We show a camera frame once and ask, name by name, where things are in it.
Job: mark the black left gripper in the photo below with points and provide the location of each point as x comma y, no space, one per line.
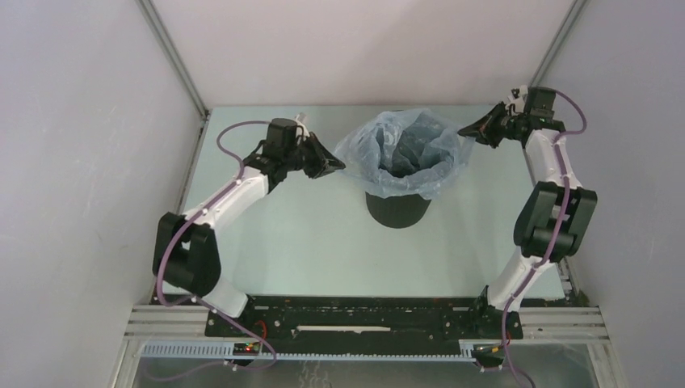
324,163

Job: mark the blue plastic trash bag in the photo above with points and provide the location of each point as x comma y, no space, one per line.
363,149

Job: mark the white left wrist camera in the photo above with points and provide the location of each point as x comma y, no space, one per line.
300,119

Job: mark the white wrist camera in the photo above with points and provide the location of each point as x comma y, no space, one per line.
300,119
517,99

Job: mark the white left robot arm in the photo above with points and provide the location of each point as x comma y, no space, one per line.
186,253

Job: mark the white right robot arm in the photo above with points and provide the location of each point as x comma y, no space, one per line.
556,215

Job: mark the white cable duct strip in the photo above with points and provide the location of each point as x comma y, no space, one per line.
238,351

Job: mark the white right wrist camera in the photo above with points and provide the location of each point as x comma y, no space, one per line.
517,99

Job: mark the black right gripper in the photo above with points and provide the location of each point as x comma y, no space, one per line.
485,129

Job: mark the aluminium frame rail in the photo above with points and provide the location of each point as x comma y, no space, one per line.
535,325

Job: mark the black trash bin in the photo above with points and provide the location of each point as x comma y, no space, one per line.
398,206

